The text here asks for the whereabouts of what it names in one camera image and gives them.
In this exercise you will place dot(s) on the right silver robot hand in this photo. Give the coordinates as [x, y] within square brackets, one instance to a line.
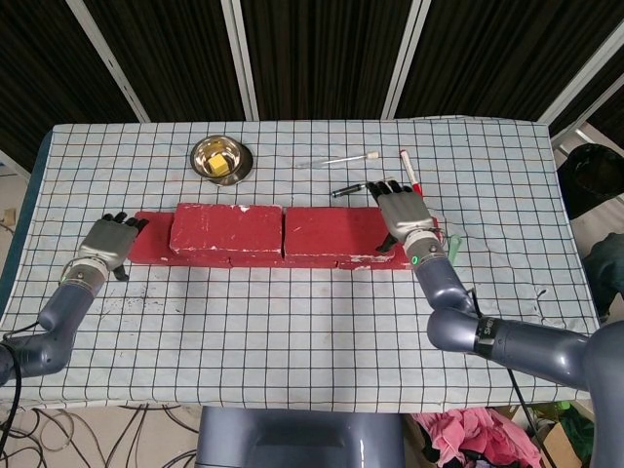
[404, 212]

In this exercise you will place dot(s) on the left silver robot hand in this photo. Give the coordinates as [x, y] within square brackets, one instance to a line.
[107, 241]

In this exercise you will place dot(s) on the red brick with chipped corner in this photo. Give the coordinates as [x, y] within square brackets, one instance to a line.
[224, 229]

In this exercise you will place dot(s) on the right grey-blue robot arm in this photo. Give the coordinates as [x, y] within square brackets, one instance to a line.
[526, 346]

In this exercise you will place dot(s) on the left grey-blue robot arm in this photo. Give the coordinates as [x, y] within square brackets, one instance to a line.
[63, 307]

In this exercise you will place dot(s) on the red and white marker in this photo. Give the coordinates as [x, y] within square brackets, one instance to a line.
[408, 166]

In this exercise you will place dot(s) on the green plastic comb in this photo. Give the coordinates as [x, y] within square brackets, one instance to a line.
[456, 244]

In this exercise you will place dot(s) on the clear pipette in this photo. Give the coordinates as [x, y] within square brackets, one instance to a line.
[341, 159]

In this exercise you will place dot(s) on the stainless steel bowl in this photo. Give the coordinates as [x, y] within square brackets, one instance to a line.
[202, 161]

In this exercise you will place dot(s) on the yellow cube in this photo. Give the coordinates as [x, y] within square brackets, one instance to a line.
[218, 166]

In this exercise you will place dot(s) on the checkered light blue tablecloth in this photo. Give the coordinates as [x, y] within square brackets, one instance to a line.
[273, 331]

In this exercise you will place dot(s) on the dark clothed person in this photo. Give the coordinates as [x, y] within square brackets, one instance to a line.
[607, 273]

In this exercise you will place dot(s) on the pink cloth pile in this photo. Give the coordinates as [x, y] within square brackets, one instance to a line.
[478, 434]

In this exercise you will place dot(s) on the grey-blue robot torso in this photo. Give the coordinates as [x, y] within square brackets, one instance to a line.
[302, 439]

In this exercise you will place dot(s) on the green cloth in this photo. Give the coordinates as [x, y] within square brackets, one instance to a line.
[577, 429]

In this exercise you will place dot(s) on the brown cardboard box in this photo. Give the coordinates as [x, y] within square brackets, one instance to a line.
[560, 446]

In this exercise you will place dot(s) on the white partition frame post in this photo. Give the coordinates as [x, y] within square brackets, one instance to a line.
[105, 58]
[407, 58]
[582, 73]
[241, 58]

